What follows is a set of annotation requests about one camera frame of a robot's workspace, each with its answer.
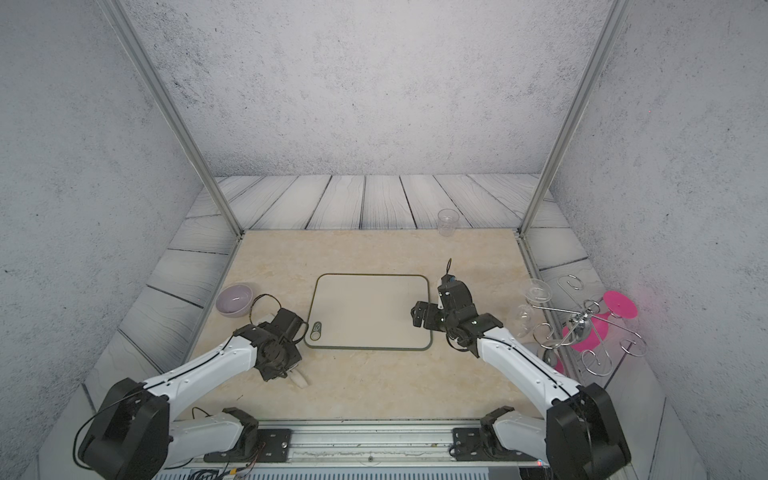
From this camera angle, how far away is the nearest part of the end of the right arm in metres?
0.60

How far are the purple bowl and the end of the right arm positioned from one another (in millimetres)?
538

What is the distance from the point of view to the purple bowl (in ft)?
3.10
